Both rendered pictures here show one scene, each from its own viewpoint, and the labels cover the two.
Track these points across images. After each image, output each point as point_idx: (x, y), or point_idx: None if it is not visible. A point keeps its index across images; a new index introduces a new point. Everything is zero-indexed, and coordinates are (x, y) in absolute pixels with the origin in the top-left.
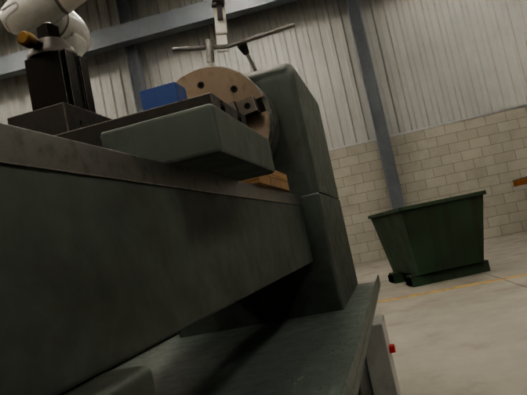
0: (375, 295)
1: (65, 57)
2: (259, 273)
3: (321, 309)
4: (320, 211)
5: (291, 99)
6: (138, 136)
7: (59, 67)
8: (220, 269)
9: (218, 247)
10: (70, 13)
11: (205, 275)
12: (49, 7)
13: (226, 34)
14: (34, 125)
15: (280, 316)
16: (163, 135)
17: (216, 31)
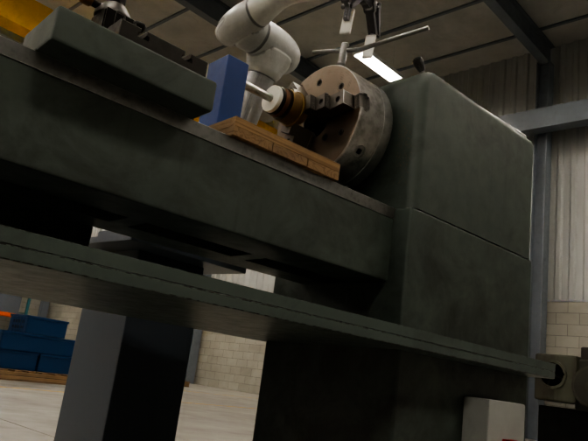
0: (467, 349)
1: (106, 12)
2: (178, 200)
3: None
4: (408, 227)
5: (415, 107)
6: (33, 33)
7: (101, 20)
8: (80, 152)
9: (89, 137)
10: (274, 30)
11: (41, 140)
12: (243, 20)
13: (374, 42)
14: None
15: None
16: (39, 31)
17: (339, 31)
